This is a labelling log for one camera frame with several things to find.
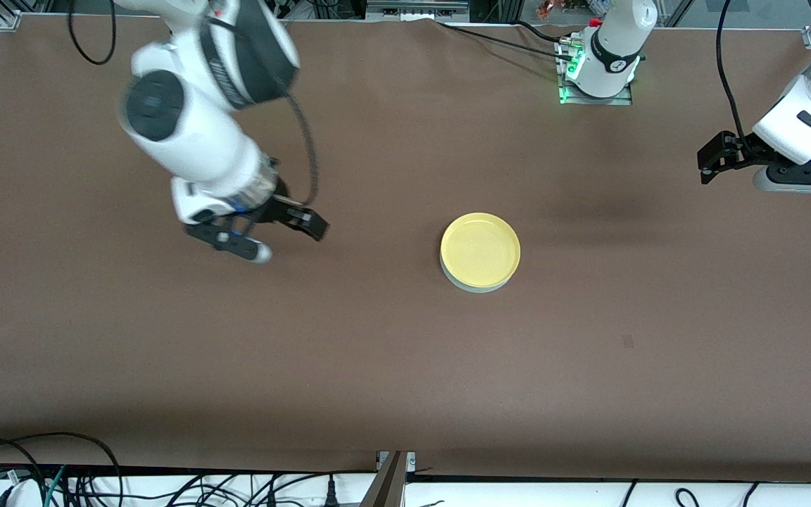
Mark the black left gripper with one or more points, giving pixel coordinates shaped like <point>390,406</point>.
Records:
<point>741,151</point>

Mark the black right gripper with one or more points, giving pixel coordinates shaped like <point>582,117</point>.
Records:
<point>281,205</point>

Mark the yellow round plate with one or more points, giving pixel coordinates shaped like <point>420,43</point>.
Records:
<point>480,250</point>

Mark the pale green round plate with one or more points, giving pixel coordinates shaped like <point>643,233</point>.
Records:
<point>479,289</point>

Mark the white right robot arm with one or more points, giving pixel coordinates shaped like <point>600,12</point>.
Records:
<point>194,134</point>

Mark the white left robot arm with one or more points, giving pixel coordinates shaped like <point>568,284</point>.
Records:
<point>617,42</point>

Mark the brown table cover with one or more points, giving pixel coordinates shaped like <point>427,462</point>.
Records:
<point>405,380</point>

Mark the black power plug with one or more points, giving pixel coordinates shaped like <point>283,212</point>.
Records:
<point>331,497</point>

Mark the white lower shelf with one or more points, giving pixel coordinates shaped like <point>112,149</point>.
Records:
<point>518,497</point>

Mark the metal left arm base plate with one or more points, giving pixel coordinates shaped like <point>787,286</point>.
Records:
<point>624,101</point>

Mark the metal rear rail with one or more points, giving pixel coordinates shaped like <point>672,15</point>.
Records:
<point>416,8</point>

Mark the aluminium frame profile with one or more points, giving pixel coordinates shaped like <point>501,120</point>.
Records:
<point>386,487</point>

